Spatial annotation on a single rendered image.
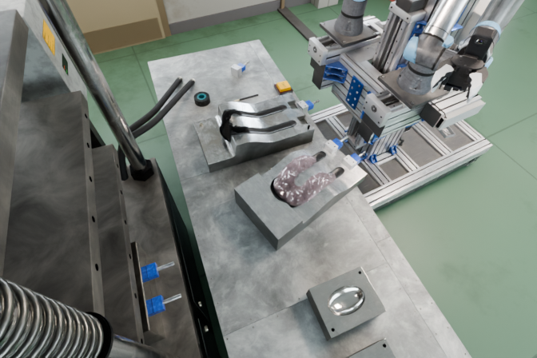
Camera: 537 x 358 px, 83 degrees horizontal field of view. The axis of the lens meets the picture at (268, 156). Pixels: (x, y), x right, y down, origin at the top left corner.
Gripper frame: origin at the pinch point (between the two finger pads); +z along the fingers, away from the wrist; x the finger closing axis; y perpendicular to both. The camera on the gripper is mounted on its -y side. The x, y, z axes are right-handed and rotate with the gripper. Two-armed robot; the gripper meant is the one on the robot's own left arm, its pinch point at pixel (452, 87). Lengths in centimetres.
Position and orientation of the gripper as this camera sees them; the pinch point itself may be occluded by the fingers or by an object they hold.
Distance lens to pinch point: 84.3
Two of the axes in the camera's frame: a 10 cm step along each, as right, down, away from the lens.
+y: 0.8, 6.6, 7.5
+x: -7.9, -4.1, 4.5
